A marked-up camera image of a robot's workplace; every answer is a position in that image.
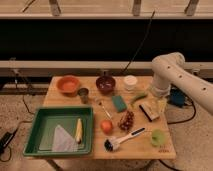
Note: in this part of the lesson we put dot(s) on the green plastic tray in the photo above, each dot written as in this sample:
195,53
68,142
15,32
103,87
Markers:
40,139

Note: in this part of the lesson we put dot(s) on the light green small cup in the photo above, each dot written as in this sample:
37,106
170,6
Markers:
158,138

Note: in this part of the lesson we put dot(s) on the yellow corn cob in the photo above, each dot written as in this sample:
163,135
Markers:
78,135

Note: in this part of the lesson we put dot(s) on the light grey towel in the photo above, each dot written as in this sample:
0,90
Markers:
63,141

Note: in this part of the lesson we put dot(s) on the small metal spoon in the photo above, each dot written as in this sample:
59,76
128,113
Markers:
104,109

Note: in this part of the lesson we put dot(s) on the orange bowl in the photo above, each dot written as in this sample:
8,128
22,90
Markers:
68,85

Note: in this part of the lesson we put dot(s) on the white dish brush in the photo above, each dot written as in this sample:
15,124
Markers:
112,143

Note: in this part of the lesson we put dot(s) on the small metal cup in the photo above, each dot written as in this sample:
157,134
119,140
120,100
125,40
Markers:
84,95

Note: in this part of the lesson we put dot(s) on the orange fruit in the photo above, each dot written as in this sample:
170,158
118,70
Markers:
106,126

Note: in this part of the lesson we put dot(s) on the black power adapter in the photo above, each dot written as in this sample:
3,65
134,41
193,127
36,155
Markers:
5,140

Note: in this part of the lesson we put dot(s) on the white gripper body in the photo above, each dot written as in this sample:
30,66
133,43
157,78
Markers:
157,92

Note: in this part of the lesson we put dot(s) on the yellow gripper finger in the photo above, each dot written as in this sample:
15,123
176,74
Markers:
152,105
162,105

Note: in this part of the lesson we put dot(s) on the green pepper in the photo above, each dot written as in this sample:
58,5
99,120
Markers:
138,97

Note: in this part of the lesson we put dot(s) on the white lidded cup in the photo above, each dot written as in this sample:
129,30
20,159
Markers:
130,82

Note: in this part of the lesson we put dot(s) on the purple bowl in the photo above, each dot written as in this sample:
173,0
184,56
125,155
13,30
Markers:
105,84

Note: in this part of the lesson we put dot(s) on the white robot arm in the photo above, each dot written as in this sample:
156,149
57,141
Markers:
168,70

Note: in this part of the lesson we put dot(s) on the blue device on floor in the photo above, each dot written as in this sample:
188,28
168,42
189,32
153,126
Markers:
176,98

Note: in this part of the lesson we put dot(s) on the red grape bunch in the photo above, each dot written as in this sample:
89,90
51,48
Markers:
126,122

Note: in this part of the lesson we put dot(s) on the black and white eraser block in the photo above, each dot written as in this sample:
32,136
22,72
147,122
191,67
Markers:
148,111

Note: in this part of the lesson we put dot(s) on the green sponge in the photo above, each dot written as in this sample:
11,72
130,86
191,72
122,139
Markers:
119,103

